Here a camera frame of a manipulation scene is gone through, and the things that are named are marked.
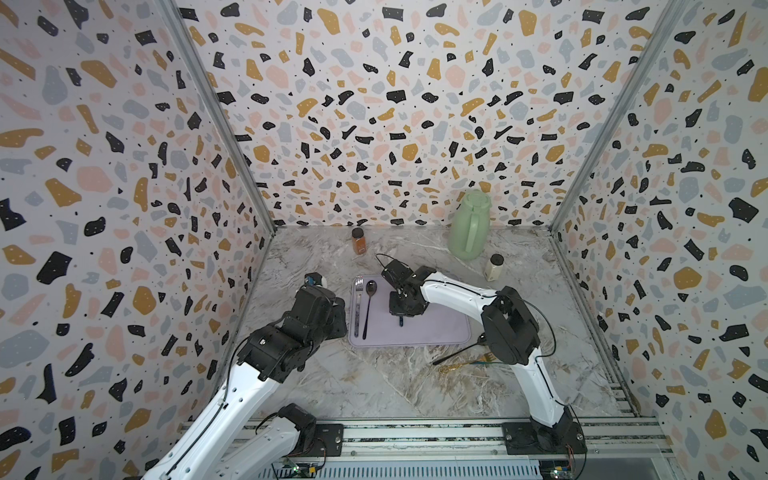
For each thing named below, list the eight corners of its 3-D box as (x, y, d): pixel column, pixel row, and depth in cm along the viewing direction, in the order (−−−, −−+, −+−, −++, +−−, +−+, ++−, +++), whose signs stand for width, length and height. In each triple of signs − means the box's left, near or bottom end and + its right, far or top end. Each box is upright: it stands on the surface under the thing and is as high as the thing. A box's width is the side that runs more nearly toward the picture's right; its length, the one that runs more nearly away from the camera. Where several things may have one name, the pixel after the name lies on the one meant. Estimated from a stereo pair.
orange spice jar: (355, 254, 116) (351, 235, 108) (356, 247, 119) (352, 227, 110) (365, 255, 116) (363, 235, 108) (366, 247, 119) (364, 227, 110)
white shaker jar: (485, 283, 108) (492, 264, 100) (483, 272, 111) (489, 253, 103) (497, 283, 108) (506, 264, 100) (495, 272, 111) (502, 253, 103)
